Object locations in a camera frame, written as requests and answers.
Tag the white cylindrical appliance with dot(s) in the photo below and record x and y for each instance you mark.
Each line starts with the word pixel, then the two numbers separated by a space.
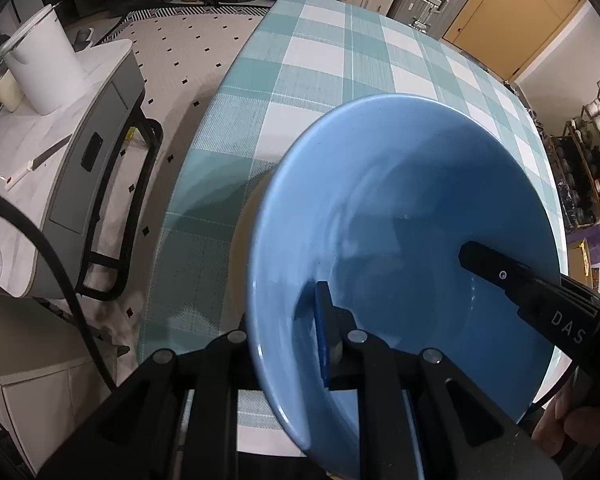
pixel 42 70

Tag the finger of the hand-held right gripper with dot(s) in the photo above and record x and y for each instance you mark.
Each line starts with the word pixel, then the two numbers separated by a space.
pixel 500 275

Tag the person's right hand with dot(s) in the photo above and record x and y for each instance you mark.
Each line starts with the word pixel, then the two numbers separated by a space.
pixel 570 425

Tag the black white pen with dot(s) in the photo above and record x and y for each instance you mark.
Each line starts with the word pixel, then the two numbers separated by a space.
pixel 45 157

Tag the white black patterned rug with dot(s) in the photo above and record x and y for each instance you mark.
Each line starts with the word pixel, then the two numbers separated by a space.
pixel 190 70

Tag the grey slippers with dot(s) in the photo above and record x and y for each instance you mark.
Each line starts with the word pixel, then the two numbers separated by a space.
pixel 82 37

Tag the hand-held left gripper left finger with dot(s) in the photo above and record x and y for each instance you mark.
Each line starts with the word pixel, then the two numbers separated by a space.
pixel 220 360

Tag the shoe rack with shoes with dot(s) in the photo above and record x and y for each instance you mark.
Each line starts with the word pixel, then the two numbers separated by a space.
pixel 595 170

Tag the teal checked tablecloth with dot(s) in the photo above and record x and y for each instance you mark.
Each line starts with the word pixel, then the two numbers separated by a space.
pixel 330 60

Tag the blue bowl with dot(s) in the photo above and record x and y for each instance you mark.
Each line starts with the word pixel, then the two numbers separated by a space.
pixel 405 185

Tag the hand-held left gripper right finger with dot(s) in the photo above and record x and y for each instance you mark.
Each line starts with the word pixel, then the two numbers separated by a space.
pixel 322 335

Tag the white fabric storage box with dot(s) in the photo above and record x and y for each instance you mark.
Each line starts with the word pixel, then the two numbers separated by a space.
pixel 35 385

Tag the wooden door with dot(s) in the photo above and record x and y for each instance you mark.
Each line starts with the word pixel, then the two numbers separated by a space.
pixel 510 25

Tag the small cream cup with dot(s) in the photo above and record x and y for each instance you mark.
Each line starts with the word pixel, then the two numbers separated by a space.
pixel 6 94

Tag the cardboard box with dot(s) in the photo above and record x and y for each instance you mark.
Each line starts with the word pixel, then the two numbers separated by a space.
pixel 582 260

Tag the grey white side table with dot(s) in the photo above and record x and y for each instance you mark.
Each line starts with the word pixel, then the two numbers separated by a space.
pixel 80 175

